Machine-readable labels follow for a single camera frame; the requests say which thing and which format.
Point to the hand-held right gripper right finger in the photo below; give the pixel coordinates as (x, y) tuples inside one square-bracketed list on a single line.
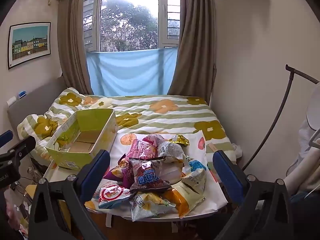
[(226, 177)]

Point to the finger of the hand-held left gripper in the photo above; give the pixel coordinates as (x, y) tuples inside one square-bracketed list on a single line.
[(5, 137), (22, 145)]

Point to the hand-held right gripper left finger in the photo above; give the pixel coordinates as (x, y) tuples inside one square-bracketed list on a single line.
[(98, 172)]

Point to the white triangular snack packet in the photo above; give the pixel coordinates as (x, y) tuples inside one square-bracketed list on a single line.
[(195, 181)]

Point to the blue white snack packet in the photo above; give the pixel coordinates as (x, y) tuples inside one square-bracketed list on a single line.
[(197, 165)]

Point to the silver purple snack packet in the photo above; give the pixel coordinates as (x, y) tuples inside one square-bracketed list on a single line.
[(147, 177)]

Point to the orange cream snack packet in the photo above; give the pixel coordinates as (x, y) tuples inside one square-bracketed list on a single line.
[(180, 198)]

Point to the green cardboard box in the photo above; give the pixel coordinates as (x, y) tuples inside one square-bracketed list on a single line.
[(100, 120)]

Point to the white grey text snack packet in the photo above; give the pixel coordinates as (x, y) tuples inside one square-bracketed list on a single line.
[(171, 151)]

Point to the white yellow chip packet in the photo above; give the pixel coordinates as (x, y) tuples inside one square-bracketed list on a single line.
[(150, 206)]

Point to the red white round-label packet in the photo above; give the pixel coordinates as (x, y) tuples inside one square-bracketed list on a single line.
[(112, 195)]

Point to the blue white small device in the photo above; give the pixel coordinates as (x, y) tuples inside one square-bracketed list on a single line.
[(22, 95)]

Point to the grey headboard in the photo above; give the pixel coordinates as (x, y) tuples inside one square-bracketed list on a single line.
[(37, 100)]

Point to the large pink snack bag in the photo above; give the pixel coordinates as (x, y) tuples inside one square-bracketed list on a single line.
[(142, 147)]

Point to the gold snack packet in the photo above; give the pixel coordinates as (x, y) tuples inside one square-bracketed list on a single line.
[(181, 140)]

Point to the floral striped quilt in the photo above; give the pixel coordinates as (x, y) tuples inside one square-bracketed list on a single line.
[(162, 120)]

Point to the white hanging garment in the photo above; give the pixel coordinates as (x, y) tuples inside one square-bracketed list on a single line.
[(307, 140)]

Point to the black clothes rack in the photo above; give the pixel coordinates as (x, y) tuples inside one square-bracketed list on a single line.
[(287, 92)]

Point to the light blue window cloth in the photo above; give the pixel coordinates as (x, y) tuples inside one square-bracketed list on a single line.
[(130, 72)]

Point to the brown curtain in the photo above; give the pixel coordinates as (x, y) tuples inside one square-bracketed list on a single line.
[(72, 42), (195, 50)]

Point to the window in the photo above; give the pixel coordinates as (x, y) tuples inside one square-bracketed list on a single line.
[(130, 17)]

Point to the white wall switch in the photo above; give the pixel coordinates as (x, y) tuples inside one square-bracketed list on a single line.
[(11, 101)]

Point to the framed wall poster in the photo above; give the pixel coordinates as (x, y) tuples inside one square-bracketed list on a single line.
[(28, 45)]

